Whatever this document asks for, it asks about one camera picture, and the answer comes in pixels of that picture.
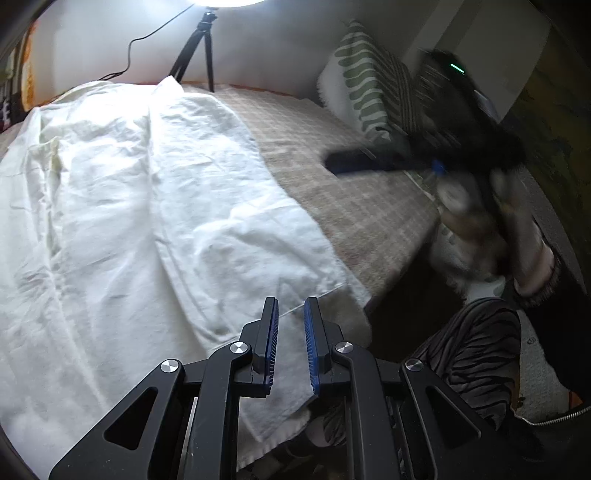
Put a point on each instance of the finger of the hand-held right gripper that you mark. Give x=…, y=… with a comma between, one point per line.
x=351, y=161

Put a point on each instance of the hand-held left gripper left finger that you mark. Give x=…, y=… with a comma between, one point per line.
x=270, y=332

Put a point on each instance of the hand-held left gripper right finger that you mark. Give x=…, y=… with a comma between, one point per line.
x=311, y=341

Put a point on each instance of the white shirt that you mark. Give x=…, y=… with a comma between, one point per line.
x=138, y=207

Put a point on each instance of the person's right forearm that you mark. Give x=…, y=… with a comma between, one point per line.
x=563, y=323

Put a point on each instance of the person's right hand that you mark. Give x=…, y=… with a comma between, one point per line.
x=512, y=240

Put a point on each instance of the beige plaid blanket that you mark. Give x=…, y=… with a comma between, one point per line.
x=332, y=152

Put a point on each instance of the dark striped pillow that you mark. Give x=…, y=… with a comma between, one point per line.
x=406, y=92

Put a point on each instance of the green patterned pillow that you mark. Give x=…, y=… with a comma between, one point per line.
x=364, y=78

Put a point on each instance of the person's striped grey trousers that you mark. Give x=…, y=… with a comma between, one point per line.
x=461, y=360

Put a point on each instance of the black mini tripod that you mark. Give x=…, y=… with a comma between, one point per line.
x=208, y=55

